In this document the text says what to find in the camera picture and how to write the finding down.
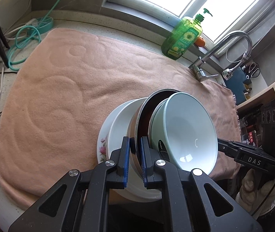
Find large floral white plate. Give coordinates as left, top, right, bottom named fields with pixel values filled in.
left=107, top=100, right=161, bottom=203

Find light blue ceramic bowl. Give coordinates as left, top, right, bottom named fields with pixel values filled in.
left=163, top=92, right=219, bottom=176

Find large stainless steel bowl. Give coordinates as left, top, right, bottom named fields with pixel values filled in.
left=127, top=89, right=180, bottom=179

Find medium pink-flower white plate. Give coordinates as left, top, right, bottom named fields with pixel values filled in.
left=96, top=114, right=119, bottom=163

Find small white plate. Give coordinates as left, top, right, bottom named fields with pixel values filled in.
left=107, top=97, right=146, bottom=158

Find red-rimmed steel bowl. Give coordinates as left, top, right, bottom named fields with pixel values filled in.
left=138, top=96, right=171, bottom=151

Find chrome kitchen faucet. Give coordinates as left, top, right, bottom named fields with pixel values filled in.
left=188, top=30, right=254, bottom=82

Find right gloved hand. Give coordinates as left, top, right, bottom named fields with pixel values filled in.
left=235, top=169, right=275, bottom=219

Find black scissors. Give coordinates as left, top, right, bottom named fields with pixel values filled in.
left=242, top=62, right=261, bottom=79

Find pull-out spray head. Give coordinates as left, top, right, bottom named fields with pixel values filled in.
left=222, top=51, right=250, bottom=80

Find pink towel mat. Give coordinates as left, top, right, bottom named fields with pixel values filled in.
left=0, top=28, right=241, bottom=210

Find orange tangerine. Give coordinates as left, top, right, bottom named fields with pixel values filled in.
left=194, top=37, right=206, bottom=47

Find green dish soap bottle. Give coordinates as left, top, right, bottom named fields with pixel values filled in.
left=161, top=8, right=212, bottom=60

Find teal cable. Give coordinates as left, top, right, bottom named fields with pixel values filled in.
left=7, top=0, right=72, bottom=72

